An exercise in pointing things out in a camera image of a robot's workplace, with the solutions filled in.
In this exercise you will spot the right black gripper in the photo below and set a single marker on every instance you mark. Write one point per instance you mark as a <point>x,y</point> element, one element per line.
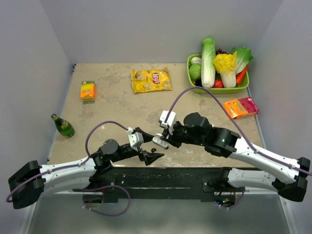
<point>171,138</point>

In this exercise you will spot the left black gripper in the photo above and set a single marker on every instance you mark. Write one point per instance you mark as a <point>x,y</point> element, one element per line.
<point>148,157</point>

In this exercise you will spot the white earbud charging case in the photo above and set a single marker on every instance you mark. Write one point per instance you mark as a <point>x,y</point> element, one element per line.
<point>159,142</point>

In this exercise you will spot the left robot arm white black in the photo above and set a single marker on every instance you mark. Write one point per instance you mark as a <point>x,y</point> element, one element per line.
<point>32,180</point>

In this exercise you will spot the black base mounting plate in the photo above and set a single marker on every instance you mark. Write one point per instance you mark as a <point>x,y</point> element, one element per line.
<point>204,184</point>

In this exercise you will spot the yellow Lays chips bag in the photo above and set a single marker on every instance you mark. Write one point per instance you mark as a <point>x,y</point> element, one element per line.
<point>153,80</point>

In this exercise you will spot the green plastic basket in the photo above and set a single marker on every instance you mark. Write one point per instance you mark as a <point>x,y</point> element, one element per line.
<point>243,85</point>

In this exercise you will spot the round green cabbage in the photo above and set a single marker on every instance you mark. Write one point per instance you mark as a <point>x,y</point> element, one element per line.
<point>195,71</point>

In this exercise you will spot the red tomato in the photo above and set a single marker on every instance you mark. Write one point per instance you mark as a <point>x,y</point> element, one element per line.
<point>218,84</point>

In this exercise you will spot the orange pink snack box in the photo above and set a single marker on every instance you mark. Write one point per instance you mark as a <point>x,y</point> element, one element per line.
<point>239,108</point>

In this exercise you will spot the white cauliflower piece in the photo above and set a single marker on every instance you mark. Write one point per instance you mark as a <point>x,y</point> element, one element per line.
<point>196,60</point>

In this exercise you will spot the orange yellow sponge pack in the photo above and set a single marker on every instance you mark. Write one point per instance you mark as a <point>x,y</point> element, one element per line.
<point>88,92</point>

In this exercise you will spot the green glass bottle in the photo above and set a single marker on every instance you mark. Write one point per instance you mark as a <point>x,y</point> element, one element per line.
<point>63,126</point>

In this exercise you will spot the long napa cabbage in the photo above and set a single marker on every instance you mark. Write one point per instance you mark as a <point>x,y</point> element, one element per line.
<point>207,66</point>

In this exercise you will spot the yellow leaf cabbage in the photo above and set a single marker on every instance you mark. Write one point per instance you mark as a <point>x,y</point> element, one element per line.
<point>225,65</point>

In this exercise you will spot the orange carrot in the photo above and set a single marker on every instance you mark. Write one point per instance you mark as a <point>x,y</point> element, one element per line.
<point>240,76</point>

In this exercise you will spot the dark red grapes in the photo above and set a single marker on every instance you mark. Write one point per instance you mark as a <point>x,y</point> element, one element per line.
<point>220,51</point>

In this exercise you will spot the green lettuce leaf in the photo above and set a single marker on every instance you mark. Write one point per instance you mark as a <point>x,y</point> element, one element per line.
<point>243,58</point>

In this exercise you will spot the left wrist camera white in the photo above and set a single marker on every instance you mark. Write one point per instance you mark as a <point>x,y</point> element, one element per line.
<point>135,138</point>

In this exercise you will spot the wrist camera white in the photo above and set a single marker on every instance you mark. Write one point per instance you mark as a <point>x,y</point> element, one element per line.
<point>135,138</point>
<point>167,120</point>

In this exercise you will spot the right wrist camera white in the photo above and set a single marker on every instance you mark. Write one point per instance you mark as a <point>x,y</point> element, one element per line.
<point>167,120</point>

